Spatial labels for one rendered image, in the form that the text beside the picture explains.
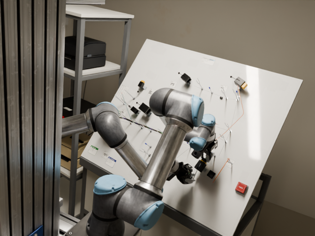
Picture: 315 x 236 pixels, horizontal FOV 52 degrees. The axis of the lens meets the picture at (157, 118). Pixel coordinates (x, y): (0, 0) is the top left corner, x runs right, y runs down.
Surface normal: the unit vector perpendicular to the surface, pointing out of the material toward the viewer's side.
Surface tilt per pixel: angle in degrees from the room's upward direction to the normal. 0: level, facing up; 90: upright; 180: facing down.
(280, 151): 90
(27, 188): 90
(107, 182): 7
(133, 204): 47
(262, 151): 53
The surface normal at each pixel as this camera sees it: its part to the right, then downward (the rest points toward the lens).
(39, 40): 0.90, 0.28
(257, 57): -0.42, 0.29
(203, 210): -0.37, -0.37
